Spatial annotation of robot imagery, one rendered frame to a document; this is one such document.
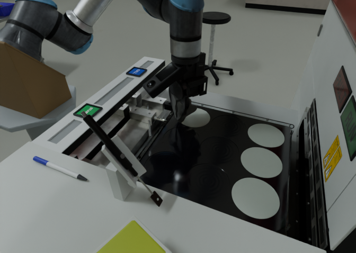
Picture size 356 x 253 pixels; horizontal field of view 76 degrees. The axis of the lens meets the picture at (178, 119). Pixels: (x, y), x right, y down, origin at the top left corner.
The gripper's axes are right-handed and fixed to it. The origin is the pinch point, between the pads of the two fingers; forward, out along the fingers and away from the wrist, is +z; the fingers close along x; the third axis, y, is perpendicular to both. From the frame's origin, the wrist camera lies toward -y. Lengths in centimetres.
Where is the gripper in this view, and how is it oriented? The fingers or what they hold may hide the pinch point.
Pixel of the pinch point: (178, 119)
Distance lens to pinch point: 68.4
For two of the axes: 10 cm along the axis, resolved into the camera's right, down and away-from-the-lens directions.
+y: 8.6, -3.1, 4.0
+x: -5.1, -5.3, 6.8
